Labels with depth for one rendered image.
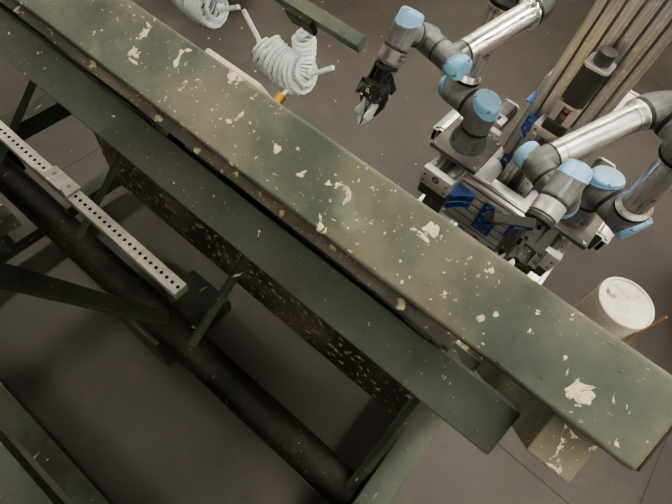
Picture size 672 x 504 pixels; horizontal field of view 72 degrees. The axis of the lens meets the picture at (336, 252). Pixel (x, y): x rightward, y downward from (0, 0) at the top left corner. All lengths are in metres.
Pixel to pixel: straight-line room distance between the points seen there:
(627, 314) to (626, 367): 2.28
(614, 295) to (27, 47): 2.62
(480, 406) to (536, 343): 0.24
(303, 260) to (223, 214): 0.17
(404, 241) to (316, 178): 0.13
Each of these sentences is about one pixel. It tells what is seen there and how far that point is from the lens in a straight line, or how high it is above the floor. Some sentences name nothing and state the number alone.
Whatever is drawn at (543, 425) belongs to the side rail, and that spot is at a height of 1.81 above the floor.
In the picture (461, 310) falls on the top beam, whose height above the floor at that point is 1.93.
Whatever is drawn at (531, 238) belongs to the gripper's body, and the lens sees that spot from 1.18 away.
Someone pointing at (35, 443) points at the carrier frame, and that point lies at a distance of 2.42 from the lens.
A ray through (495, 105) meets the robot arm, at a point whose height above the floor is 1.26.
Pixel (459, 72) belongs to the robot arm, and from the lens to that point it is 1.46.
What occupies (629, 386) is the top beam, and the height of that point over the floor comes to 1.95.
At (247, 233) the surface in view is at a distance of 0.81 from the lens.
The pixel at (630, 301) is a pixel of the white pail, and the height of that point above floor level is 0.36.
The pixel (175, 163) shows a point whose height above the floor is 1.70.
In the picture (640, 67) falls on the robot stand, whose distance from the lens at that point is 1.82.
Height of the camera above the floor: 2.37
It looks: 59 degrees down
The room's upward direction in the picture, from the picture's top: 13 degrees clockwise
